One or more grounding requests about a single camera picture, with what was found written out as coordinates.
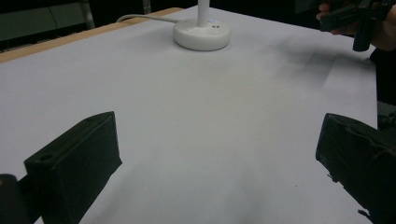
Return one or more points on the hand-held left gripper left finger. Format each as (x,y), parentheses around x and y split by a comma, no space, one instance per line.
(73,161)

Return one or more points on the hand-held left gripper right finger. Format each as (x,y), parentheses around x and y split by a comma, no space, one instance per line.
(358,158)

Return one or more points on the white table sheet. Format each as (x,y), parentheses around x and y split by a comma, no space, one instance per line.
(193,118)

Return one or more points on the white round lamp base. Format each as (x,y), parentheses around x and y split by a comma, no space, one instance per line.
(202,32)

